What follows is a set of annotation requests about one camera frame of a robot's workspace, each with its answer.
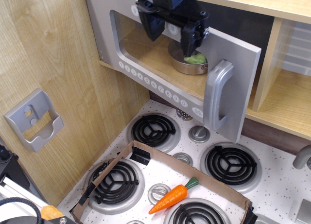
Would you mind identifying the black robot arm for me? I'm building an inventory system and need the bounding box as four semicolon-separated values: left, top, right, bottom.
136;0;209;57

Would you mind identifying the brown cardboard barrier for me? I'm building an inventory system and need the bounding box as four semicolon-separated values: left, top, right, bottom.
68;141;257;224

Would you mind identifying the grey wall phone holder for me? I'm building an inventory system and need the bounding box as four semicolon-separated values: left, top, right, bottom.
4;88;64;153

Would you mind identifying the grey stove knob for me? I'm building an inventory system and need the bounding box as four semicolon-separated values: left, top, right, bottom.
147;183;171;205
173;153;193;166
188;126;210;143

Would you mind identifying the black cable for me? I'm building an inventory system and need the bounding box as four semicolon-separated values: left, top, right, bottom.
0;197;42;224

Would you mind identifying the stainless steel pot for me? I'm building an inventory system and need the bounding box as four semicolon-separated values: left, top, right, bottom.
168;40;208;75

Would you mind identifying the front right stove burner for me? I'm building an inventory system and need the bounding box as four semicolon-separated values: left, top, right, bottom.
163;198;231;224

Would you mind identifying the back left stove burner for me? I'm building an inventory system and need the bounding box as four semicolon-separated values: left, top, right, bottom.
127;113;181;153

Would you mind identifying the grey back stove knob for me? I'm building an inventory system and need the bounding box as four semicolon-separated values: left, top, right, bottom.
188;126;210;143

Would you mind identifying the hanging metal strainer spoon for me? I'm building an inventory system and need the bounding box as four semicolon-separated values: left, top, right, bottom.
176;109;193;121

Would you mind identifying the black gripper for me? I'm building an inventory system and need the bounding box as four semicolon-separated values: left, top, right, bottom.
137;0;209;57

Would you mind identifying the orange toy carrot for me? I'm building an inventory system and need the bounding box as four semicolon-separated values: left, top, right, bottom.
148;177;199;215

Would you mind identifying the grey toy faucet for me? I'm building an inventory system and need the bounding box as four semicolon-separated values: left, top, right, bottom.
293;145;311;170

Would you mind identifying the front left stove burner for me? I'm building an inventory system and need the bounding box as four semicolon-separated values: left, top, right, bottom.
89;159;145;215

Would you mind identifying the wooden shelf divider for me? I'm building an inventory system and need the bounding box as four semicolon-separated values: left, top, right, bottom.
252;17;296;112

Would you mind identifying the stove burner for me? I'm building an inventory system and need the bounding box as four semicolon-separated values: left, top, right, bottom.
127;113;181;153
199;142;262;194
89;159;145;215
163;198;231;224

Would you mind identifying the grey middle stove knob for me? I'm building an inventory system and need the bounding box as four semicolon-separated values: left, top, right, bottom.
173;153;193;166

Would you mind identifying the green play dough lump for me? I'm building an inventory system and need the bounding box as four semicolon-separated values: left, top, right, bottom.
184;53;207;65

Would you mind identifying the back right stove burner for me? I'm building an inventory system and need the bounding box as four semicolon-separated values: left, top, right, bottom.
199;142;262;194

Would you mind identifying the grey front stove knob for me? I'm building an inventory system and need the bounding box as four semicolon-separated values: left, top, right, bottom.
147;183;171;205

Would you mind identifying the silver toy microwave door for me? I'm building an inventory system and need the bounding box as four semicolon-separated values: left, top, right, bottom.
86;0;261;142

